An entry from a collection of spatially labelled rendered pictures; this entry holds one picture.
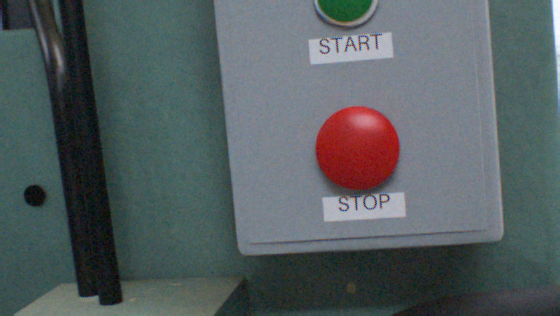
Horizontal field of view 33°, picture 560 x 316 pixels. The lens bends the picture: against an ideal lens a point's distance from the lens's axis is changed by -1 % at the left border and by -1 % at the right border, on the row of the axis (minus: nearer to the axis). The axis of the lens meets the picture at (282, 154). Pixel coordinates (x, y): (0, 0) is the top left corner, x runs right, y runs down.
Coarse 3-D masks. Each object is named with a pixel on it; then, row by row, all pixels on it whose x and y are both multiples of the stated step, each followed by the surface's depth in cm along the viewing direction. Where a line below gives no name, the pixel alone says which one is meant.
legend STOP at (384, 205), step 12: (396, 192) 35; (324, 204) 35; (336, 204) 35; (348, 204) 35; (360, 204) 35; (372, 204) 35; (384, 204) 35; (396, 204) 35; (324, 216) 35; (336, 216) 35; (348, 216) 35; (360, 216) 35; (372, 216) 35; (384, 216) 35; (396, 216) 35
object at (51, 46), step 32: (32, 0) 45; (64, 0) 38; (64, 32) 38; (64, 64) 41; (64, 96) 40; (64, 128) 40; (96, 128) 39; (64, 160) 40; (96, 160) 39; (64, 192) 41; (96, 192) 39; (96, 224) 39; (96, 256) 39; (96, 288) 41
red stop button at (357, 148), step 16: (336, 112) 34; (352, 112) 34; (368, 112) 34; (336, 128) 34; (352, 128) 34; (368, 128) 34; (384, 128) 34; (320, 144) 34; (336, 144) 34; (352, 144) 34; (368, 144) 34; (384, 144) 34; (320, 160) 34; (336, 160) 34; (352, 160) 34; (368, 160) 34; (384, 160) 34; (336, 176) 34; (352, 176) 34; (368, 176) 34; (384, 176) 34
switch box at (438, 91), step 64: (256, 0) 35; (384, 0) 34; (448, 0) 34; (256, 64) 35; (320, 64) 35; (384, 64) 34; (448, 64) 34; (256, 128) 35; (320, 128) 35; (448, 128) 34; (256, 192) 36; (320, 192) 35; (384, 192) 35; (448, 192) 34
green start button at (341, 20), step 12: (324, 0) 34; (336, 0) 34; (348, 0) 33; (360, 0) 33; (372, 0) 34; (324, 12) 34; (336, 12) 34; (348, 12) 34; (360, 12) 34; (372, 12) 34; (336, 24) 34; (348, 24) 34
